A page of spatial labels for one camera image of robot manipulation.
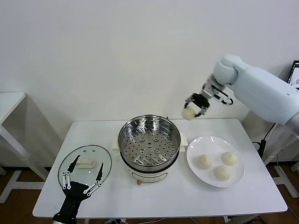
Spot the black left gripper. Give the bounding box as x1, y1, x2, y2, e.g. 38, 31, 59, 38
52, 154, 104, 220

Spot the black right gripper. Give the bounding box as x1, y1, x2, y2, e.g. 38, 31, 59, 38
183, 92, 210, 119

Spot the white steamed baozi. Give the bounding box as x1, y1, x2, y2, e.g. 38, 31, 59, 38
195, 154, 214, 169
181, 105, 201, 121
221, 151, 238, 166
214, 165, 232, 182

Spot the glass lid with cream handle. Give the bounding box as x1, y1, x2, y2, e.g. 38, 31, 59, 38
57, 144, 113, 190

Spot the perforated steel steamer basket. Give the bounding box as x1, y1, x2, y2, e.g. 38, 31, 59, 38
118, 114, 182, 165

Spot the stainless steel steamer pot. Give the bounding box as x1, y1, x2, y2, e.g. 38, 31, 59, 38
111, 113, 188, 186

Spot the white round plate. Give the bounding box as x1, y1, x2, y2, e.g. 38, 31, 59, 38
186, 136, 246, 189

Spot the grey open laptop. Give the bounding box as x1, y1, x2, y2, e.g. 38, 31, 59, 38
288, 60, 299, 91

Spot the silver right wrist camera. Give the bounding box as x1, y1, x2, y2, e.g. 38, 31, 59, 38
214, 90, 234, 106

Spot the black power strip with cable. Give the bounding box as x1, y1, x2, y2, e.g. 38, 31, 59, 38
252, 139, 267, 164

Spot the white laptop charger cable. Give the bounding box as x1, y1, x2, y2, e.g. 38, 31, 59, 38
265, 122, 278, 142

